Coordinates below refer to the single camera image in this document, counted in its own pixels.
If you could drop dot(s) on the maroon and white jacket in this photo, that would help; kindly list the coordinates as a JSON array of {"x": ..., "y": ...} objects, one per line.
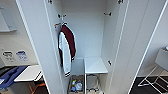
[{"x": 68, "y": 40}]

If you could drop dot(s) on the white wardrobe shelf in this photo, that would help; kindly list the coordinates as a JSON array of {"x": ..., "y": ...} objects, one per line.
[{"x": 95, "y": 65}]

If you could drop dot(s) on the small wall poster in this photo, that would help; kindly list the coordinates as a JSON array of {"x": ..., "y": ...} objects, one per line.
[{"x": 8, "y": 56}]

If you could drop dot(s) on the white wardrobe body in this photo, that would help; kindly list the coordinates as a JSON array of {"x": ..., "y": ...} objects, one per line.
[{"x": 86, "y": 36}]

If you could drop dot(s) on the black wardrobe hook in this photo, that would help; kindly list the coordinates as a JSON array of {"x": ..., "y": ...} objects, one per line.
[
  {"x": 108, "y": 14},
  {"x": 60, "y": 15}
]

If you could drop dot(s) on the orange bar with tag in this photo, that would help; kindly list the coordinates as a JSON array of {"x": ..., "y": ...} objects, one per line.
[{"x": 57, "y": 24}]

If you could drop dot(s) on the blue board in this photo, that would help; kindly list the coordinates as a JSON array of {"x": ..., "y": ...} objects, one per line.
[{"x": 11, "y": 75}]

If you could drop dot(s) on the white clothes hanger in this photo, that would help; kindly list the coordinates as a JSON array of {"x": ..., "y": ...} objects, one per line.
[{"x": 63, "y": 20}]

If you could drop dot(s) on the wall poster with blue print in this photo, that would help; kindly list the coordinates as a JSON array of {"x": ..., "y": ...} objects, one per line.
[{"x": 22, "y": 55}]

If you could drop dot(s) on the white wardrobe door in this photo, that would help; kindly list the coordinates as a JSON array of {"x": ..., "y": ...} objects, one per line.
[
  {"x": 136, "y": 40},
  {"x": 36, "y": 40}
]

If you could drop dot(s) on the woven wicker basket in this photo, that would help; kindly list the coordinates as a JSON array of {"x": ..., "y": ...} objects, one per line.
[{"x": 71, "y": 87}]

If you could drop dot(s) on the orange folding stand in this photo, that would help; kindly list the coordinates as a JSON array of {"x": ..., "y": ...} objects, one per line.
[{"x": 36, "y": 87}]

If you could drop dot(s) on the grey wall-mounted box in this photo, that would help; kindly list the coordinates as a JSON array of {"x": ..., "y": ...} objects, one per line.
[{"x": 6, "y": 20}]

